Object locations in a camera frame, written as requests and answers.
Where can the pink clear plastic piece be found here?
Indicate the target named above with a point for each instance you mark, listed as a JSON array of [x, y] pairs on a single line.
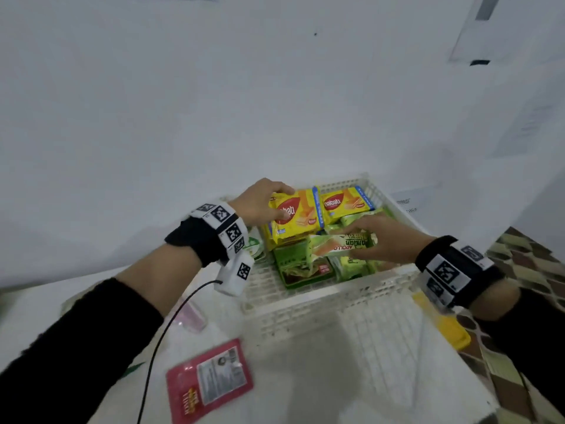
[[190, 315]]

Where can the red snack packet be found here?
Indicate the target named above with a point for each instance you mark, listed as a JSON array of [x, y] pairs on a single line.
[[207, 381]]

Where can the white and green packet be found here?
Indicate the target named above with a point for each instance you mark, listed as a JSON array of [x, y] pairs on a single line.
[[255, 245]]

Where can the yellow flat object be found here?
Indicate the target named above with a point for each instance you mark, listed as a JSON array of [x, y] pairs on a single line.
[[446, 324]]

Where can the yellow wafer packet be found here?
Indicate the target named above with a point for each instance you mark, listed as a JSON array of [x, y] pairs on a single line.
[[346, 203], [298, 220]]

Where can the person's left forearm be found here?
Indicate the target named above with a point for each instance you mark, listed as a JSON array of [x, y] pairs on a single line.
[[88, 335]]

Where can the white paper label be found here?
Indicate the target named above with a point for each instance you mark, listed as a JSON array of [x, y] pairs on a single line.
[[412, 202]]

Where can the black wristband with marker blocks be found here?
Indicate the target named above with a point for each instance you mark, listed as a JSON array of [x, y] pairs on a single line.
[[454, 269], [220, 236]]

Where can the white plastic basket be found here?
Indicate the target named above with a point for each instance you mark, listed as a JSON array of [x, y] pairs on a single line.
[[318, 304]]

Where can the dark green snack box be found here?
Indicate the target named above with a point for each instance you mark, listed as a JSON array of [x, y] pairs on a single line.
[[298, 267]]

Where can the light green snack packet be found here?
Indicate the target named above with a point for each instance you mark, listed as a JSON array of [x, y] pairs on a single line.
[[353, 268], [359, 217]]

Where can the person's right hand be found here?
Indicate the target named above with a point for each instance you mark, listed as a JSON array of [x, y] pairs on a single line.
[[395, 240]]

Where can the person's left thumb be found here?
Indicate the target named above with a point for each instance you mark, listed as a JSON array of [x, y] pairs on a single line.
[[277, 213]]

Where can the light green cake packet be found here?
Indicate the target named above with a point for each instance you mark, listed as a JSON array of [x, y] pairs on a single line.
[[340, 245]]

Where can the person's right forearm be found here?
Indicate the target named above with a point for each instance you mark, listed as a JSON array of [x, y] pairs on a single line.
[[525, 331]]

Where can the person's left hand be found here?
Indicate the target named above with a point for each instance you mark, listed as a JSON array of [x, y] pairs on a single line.
[[251, 205]]

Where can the person's right fingers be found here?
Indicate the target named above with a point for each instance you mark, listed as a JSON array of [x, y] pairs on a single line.
[[357, 225]]

